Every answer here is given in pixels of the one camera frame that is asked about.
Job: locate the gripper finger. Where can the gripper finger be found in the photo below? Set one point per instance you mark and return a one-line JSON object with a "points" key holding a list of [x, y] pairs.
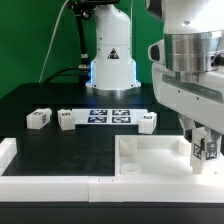
{"points": [[187, 125], [212, 144]]}

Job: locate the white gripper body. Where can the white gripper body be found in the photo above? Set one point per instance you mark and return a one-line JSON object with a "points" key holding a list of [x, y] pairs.
{"points": [[202, 102]]}

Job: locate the white square tabletop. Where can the white square tabletop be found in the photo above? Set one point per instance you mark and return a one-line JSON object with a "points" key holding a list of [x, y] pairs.
{"points": [[154, 154]]}

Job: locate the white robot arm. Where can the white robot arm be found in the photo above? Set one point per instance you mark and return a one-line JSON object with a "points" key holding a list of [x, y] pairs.
{"points": [[187, 69]]}

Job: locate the white U-shaped obstacle fence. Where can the white U-shaped obstacle fence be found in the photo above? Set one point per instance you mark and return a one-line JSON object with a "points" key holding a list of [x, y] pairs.
{"points": [[122, 188]]}

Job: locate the white marker base plate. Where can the white marker base plate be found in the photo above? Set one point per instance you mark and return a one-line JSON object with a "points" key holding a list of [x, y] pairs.
{"points": [[108, 116]]}

